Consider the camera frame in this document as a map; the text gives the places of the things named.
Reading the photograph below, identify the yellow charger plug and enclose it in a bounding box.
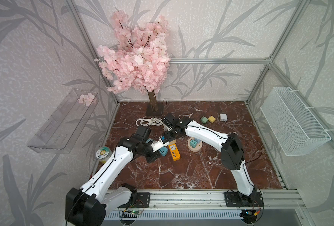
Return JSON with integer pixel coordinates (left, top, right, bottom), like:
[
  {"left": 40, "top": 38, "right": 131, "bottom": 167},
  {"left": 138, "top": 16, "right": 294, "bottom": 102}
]
[{"left": 208, "top": 116, "right": 216, "bottom": 123}]

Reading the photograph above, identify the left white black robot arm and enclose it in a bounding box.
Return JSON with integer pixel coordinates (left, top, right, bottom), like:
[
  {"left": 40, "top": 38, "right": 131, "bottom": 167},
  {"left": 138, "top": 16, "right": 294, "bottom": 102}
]
[{"left": 65, "top": 125, "right": 158, "bottom": 226}]

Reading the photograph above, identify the round pink power socket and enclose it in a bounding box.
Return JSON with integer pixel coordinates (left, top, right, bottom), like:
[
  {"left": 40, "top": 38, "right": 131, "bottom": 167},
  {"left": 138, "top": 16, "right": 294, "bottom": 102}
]
[{"left": 187, "top": 137, "right": 203, "bottom": 152}]

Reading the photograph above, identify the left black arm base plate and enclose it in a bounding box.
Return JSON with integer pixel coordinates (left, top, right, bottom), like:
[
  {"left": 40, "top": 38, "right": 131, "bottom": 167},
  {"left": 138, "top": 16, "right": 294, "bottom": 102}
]
[{"left": 119, "top": 192, "right": 151, "bottom": 209}]

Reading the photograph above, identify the green charger plug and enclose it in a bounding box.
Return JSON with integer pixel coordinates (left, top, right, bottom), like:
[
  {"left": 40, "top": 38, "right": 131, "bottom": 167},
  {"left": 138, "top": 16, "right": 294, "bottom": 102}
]
[{"left": 201, "top": 116, "right": 208, "bottom": 124}]

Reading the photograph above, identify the green tape roll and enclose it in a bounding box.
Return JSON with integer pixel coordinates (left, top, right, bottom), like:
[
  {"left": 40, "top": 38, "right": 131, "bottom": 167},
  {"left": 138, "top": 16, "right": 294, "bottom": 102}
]
[{"left": 95, "top": 147, "right": 112, "bottom": 164}]

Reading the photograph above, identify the white teal strip cable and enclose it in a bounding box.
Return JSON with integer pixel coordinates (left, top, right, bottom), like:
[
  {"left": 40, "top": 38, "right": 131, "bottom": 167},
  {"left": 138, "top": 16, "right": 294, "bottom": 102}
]
[{"left": 135, "top": 117, "right": 165, "bottom": 128}]

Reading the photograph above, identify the pink cherry blossom tree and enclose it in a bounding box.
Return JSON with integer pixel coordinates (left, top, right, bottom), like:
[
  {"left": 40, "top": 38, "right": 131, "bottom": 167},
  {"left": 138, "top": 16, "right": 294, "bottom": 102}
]
[{"left": 96, "top": 10, "right": 170, "bottom": 113}]

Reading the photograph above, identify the beige cube charger plug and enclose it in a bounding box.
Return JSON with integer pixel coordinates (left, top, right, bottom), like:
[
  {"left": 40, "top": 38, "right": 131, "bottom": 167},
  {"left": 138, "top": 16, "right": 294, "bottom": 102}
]
[{"left": 169, "top": 139, "right": 176, "bottom": 145}]

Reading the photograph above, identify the orange power strip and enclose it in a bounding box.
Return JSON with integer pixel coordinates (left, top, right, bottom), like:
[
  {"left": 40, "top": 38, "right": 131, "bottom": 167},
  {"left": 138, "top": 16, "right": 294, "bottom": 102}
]
[{"left": 169, "top": 144, "right": 181, "bottom": 161}]

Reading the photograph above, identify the aluminium front rail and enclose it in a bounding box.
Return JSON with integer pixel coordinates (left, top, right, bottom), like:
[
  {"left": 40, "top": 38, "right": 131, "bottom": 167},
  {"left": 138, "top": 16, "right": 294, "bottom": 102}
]
[{"left": 138, "top": 189, "right": 306, "bottom": 211}]

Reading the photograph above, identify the clear acrylic wall shelf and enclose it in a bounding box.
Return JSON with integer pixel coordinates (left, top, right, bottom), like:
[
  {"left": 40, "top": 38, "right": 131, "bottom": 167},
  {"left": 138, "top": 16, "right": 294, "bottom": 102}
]
[{"left": 27, "top": 88, "right": 99, "bottom": 154}]

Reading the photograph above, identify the teal power strip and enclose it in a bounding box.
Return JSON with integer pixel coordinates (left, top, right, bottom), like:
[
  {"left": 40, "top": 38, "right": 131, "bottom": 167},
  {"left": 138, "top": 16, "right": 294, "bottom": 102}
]
[{"left": 145, "top": 138, "right": 168, "bottom": 156}]

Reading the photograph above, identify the white wire mesh basket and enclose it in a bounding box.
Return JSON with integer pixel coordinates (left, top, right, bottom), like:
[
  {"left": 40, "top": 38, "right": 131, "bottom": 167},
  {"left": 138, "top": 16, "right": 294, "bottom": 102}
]
[{"left": 260, "top": 87, "right": 332, "bottom": 156}]

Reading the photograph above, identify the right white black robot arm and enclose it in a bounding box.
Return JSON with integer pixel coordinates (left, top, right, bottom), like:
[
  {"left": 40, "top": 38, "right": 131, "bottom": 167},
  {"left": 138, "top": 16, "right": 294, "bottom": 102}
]
[{"left": 163, "top": 114, "right": 257, "bottom": 206}]

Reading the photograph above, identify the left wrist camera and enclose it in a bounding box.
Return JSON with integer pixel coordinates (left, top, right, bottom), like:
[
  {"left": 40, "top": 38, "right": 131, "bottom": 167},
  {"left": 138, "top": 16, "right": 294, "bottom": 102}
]
[{"left": 151, "top": 137, "right": 169, "bottom": 152}]

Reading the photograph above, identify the white charger plug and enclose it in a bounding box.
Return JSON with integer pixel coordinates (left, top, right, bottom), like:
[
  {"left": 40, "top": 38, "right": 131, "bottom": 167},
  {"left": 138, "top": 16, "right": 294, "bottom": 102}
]
[{"left": 219, "top": 114, "right": 228, "bottom": 122}]

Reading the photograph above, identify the blue charger plug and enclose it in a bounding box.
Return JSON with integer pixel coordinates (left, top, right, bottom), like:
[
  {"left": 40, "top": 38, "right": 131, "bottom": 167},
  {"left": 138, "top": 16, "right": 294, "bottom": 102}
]
[{"left": 194, "top": 138, "right": 201, "bottom": 144}]

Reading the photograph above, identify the teal charger plug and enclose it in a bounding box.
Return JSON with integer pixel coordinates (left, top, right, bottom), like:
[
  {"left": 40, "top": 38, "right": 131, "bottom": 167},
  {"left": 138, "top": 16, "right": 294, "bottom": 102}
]
[{"left": 189, "top": 139, "right": 198, "bottom": 148}]

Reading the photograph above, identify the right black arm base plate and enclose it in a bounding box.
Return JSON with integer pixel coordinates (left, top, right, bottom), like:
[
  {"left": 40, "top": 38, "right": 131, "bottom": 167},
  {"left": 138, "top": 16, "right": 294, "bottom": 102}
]
[{"left": 224, "top": 190, "right": 265, "bottom": 208}]

